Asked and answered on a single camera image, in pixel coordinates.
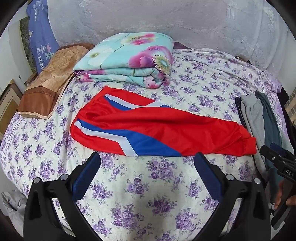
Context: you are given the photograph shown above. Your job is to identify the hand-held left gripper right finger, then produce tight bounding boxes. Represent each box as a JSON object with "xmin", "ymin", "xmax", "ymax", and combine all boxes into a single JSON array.
[{"xmin": 185, "ymin": 152, "xmax": 271, "ymax": 241}]

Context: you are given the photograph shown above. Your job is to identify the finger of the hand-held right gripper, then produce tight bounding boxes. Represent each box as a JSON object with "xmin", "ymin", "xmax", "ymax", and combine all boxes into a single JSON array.
[
  {"xmin": 260, "ymin": 145, "xmax": 281, "ymax": 166},
  {"xmin": 270, "ymin": 142, "xmax": 291, "ymax": 158}
]

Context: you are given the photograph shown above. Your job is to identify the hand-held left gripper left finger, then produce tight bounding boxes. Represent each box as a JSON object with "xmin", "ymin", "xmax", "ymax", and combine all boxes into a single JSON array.
[{"xmin": 23, "ymin": 152, "xmax": 109, "ymax": 241}]

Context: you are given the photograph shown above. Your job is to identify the red pants with blue-white stripe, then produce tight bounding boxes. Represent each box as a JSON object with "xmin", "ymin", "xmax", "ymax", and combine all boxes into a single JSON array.
[{"xmin": 70, "ymin": 86, "xmax": 258, "ymax": 157}]

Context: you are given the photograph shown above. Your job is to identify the dark teal pants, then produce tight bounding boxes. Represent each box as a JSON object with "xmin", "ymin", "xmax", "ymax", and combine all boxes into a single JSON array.
[{"xmin": 255, "ymin": 90, "xmax": 284, "ymax": 189}]

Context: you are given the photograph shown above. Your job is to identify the grey pants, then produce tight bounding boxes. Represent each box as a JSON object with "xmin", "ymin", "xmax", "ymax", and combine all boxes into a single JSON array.
[{"xmin": 240, "ymin": 94, "xmax": 270, "ymax": 172}]

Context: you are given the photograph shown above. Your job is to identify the dark navy pants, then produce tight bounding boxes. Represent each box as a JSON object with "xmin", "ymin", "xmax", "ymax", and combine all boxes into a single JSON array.
[{"xmin": 235, "ymin": 96, "xmax": 266, "ymax": 172}]

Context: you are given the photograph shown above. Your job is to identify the person's right hand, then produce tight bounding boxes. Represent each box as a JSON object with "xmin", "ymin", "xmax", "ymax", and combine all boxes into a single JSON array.
[{"xmin": 275, "ymin": 179, "xmax": 296, "ymax": 209}]

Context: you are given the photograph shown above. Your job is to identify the purple floral bedsheet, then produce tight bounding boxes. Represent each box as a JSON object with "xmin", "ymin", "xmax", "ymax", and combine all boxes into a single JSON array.
[{"xmin": 0, "ymin": 47, "xmax": 284, "ymax": 241}]

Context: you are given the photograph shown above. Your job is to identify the grey cloth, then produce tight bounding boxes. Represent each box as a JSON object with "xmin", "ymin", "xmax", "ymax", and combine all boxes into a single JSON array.
[{"xmin": 1, "ymin": 189, "xmax": 29, "ymax": 224}]

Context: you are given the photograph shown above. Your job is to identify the wooden cabinet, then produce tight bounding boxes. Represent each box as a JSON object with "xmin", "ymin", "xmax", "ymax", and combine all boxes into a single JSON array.
[{"xmin": 0, "ymin": 79, "xmax": 24, "ymax": 141}]

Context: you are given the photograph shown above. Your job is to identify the brown floral pillow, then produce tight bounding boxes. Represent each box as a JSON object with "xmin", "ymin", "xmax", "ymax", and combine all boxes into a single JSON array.
[{"xmin": 17, "ymin": 43, "xmax": 95, "ymax": 120}]

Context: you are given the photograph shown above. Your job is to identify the folded floral turquoise quilt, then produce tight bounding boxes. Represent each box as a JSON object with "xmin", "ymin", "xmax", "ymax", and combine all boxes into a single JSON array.
[{"xmin": 73, "ymin": 32, "xmax": 174, "ymax": 88}]

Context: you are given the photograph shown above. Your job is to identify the blue patterned cloth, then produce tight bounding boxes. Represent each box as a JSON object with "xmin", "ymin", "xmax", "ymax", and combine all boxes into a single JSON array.
[{"xmin": 26, "ymin": 0, "xmax": 61, "ymax": 73}]

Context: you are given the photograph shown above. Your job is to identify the white lace headboard cover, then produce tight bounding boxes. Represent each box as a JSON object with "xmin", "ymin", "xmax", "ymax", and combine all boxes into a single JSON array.
[{"xmin": 47, "ymin": 0, "xmax": 287, "ymax": 77}]

